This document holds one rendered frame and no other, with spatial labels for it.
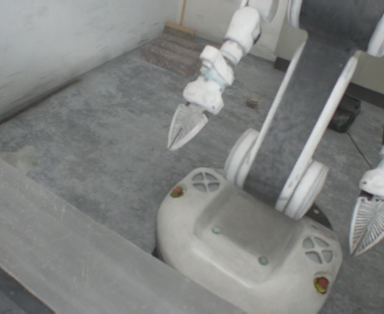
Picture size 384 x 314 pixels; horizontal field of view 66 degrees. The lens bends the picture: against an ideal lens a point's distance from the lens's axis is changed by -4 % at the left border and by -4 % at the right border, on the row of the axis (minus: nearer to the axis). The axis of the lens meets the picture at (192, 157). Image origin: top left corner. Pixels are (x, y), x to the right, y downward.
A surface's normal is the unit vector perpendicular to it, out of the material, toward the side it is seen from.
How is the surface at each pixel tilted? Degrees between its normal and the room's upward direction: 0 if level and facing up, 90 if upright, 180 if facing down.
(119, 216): 0
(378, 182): 44
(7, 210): 0
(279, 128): 70
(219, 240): 0
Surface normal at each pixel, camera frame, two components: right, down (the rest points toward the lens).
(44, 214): 0.11, -0.73
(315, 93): -0.51, 0.21
